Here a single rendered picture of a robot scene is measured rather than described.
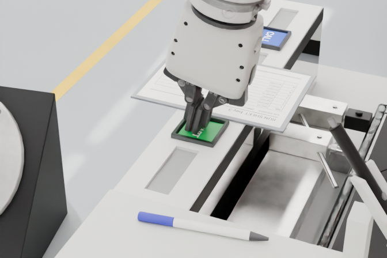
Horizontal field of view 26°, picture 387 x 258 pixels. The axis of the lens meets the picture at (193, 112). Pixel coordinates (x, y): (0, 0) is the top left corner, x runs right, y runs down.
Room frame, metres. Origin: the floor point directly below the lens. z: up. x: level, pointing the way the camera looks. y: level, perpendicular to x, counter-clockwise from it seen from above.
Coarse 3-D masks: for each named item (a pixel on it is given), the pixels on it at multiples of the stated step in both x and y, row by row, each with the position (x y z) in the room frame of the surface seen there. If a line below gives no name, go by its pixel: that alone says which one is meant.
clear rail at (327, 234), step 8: (376, 112) 0.99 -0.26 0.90; (384, 112) 0.99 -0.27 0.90; (376, 120) 0.97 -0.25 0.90; (368, 128) 0.95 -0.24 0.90; (376, 128) 0.95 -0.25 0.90; (368, 136) 0.93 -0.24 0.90; (368, 144) 0.91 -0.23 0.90; (360, 152) 0.89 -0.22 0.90; (368, 152) 0.90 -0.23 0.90; (344, 184) 0.82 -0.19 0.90; (352, 184) 0.83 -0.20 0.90; (344, 192) 0.81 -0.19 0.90; (336, 200) 0.79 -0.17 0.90; (344, 200) 0.79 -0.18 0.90; (336, 208) 0.78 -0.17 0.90; (344, 208) 0.78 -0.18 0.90; (336, 216) 0.76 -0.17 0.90; (336, 224) 0.75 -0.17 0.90; (328, 232) 0.73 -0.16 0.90; (320, 240) 0.72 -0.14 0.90; (328, 240) 0.72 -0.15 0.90
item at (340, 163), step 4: (336, 156) 0.96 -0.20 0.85; (340, 156) 0.96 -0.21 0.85; (344, 156) 0.96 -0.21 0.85; (368, 156) 0.95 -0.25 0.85; (332, 160) 0.96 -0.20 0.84; (336, 160) 0.96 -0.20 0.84; (340, 160) 0.96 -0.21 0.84; (344, 160) 0.95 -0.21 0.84; (332, 164) 0.96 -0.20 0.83; (336, 164) 0.96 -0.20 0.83; (340, 164) 0.96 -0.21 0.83; (344, 164) 0.95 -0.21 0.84; (348, 164) 0.95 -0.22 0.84; (332, 168) 0.96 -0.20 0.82; (336, 168) 0.96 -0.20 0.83; (340, 168) 0.96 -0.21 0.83; (344, 168) 0.95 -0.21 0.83; (348, 168) 0.95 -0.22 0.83; (344, 172) 0.95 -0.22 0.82
